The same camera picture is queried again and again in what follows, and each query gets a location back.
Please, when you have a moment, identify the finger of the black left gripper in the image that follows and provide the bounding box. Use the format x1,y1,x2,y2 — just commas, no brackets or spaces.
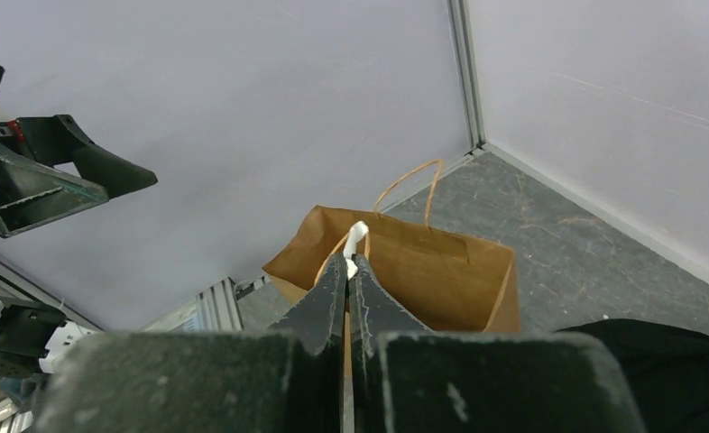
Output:
0,125,109,238
16,115,158,199

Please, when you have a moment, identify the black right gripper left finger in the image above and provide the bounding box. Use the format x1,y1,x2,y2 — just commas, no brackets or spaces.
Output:
33,254,347,432

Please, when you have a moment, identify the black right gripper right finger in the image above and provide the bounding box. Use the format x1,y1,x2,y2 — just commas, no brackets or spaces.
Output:
349,254,645,432

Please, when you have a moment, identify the brown paper bag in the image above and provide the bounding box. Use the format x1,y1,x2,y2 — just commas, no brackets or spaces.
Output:
262,159,521,334

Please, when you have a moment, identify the white paper-wrapped straw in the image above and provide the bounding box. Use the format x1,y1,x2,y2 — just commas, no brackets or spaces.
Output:
342,221,371,280

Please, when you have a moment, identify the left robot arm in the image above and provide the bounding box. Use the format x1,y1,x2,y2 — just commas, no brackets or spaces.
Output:
0,115,158,408

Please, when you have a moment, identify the black cloth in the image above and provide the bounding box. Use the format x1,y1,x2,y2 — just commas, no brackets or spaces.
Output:
566,318,709,433

